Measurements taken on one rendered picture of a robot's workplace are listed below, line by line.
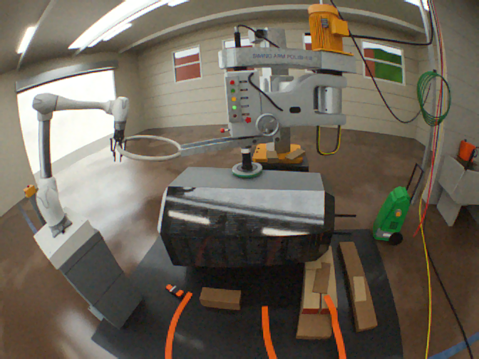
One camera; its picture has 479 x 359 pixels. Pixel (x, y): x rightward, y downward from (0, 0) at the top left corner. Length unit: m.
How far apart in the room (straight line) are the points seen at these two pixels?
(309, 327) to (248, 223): 0.86
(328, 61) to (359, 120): 6.10
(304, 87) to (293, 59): 0.20
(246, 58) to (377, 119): 6.72
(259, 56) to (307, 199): 0.91
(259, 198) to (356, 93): 6.44
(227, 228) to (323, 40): 1.40
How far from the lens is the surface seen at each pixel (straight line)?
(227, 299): 1.56
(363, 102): 7.48
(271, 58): 1.30
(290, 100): 1.34
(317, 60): 1.43
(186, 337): 1.61
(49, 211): 1.34
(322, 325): 1.54
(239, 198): 1.29
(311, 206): 1.26
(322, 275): 1.63
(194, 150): 1.35
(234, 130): 1.27
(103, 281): 1.54
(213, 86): 7.92
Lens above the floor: 1.48
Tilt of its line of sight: 26 degrees down
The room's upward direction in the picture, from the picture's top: 5 degrees counter-clockwise
